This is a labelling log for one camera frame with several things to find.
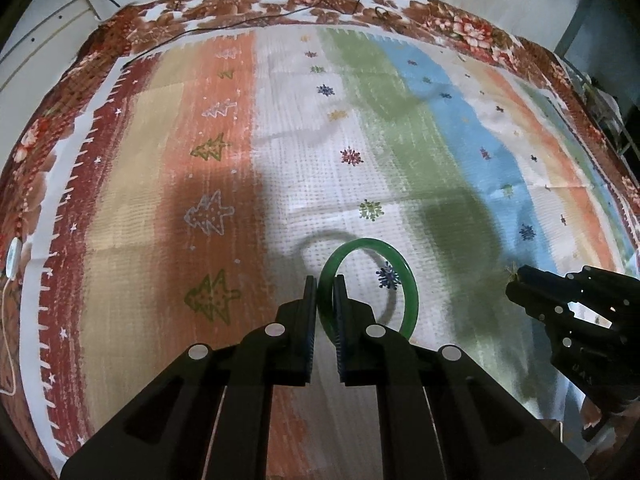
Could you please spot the white switch with cord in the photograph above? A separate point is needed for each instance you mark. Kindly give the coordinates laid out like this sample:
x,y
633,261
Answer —
x,y
13,256

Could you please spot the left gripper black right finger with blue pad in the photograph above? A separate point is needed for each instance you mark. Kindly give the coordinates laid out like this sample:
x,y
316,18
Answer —
x,y
441,415

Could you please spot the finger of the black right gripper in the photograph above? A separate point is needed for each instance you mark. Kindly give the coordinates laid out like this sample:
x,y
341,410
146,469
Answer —
x,y
550,285
537,304

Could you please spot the green jade bangle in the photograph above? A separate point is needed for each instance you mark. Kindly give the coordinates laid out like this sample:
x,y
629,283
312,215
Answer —
x,y
395,272

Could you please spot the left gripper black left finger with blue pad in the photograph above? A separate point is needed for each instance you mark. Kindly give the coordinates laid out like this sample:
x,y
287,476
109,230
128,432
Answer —
x,y
206,415

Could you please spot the colourful striped cloth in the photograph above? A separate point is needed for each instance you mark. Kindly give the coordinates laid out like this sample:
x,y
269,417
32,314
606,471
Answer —
x,y
350,150

